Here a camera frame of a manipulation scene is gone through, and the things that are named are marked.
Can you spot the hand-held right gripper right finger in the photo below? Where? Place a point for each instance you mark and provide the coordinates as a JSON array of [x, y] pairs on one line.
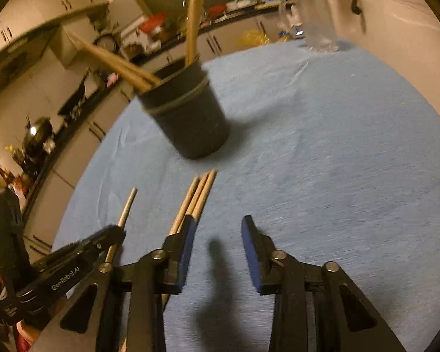
[[251, 255]]

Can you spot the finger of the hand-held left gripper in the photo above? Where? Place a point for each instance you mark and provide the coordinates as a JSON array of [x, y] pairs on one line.
[[108, 238]]

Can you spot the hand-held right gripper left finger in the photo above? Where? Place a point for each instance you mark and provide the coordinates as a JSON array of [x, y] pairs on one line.
[[189, 251]]

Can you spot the long wooden chopstick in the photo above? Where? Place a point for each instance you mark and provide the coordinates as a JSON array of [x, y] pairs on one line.
[[195, 198], [127, 209], [191, 25], [207, 190], [113, 58], [113, 69], [185, 203]]

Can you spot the dark grey utensil holder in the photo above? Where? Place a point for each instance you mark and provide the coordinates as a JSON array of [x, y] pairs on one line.
[[194, 124]]

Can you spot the person's left hand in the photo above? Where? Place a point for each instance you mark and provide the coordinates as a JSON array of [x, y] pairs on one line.
[[27, 335]]

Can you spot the blue tablecloth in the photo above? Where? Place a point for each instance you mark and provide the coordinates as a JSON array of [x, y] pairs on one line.
[[315, 154]]

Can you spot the lidded metal wok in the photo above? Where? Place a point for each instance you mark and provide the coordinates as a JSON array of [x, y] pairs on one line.
[[38, 134]]

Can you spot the black frying pan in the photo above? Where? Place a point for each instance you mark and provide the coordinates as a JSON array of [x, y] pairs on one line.
[[73, 99]]

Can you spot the rice cooker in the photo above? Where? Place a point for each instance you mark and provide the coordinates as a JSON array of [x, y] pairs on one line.
[[106, 44]]

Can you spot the range hood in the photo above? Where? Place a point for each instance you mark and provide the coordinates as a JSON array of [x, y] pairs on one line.
[[14, 62]]

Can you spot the yellow plastic bag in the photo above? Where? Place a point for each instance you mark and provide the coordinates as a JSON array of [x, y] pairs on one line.
[[255, 38]]

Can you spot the large red basin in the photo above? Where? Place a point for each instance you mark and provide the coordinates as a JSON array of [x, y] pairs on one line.
[[152, 24]]

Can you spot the beige upper kitchen cabinets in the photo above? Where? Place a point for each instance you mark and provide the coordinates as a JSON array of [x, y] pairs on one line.
[[51, 11]]

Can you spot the clear plastic pitcher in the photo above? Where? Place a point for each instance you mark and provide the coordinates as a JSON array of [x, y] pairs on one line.
[[315, 22]]

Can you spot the small red basin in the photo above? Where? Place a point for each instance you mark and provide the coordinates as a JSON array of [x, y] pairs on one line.
[[218, 10]]

